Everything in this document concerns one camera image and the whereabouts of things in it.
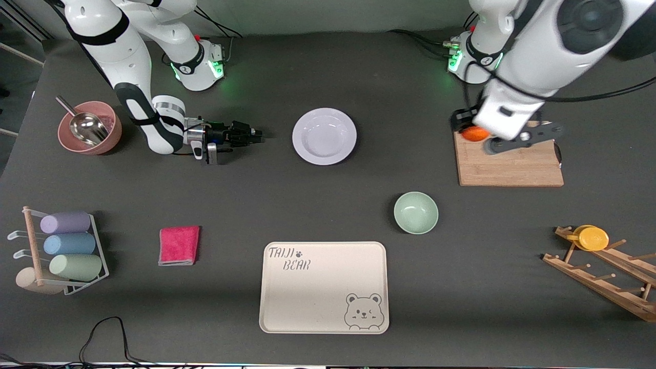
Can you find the light green bowl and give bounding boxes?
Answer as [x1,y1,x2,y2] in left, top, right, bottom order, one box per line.
[394,191,439,235]

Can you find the black arm base cables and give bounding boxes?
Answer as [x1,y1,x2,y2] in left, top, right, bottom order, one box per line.
[192,8,242,65]
[387,11,480,58]

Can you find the black floor cable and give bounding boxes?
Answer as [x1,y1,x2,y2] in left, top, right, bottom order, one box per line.
[0,316,206,369]

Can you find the blue cup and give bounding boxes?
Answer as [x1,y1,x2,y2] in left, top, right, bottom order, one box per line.
[43,233,97,256]

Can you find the wooden peg rack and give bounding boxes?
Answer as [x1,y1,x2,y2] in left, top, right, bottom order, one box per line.
[542,225,656,323]

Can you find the black left arm base cables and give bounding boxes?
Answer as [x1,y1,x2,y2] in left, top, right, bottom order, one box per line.
[387,11,480,58]

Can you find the green cup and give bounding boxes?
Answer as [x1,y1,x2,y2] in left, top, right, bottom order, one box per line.
[49,254,103,281]

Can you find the metal scoop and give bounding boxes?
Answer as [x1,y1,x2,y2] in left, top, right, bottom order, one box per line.
[55,95,111,147]

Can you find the cream bear print tray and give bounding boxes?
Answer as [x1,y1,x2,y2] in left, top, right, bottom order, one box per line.
[259,241,390,335]

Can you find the white wire cup rack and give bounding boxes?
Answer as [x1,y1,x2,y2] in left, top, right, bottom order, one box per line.
[7,206,110,296]

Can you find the beige cup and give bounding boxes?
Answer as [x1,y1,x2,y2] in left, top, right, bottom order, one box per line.
[15,266,67,295]

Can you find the purple cup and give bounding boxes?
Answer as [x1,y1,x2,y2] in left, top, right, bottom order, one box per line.
[40,211,92,235]

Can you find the yellow cup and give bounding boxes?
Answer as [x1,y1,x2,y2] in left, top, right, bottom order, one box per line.
[566,224,610,252]

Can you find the white round plate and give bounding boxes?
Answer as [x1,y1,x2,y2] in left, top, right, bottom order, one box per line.
[292,108,357,166]

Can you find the wooden cutting board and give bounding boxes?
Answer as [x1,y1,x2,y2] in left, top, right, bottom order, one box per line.
[454,120,565,187]

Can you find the black right arm base cables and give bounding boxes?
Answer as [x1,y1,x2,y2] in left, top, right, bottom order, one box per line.
[192,8,242,65]

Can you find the pink bowl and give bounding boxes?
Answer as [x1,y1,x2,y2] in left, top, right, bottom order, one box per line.
[57,101,123,155]

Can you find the pink folded cloth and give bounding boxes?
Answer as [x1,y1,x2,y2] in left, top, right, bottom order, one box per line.
[158,225,201,267]

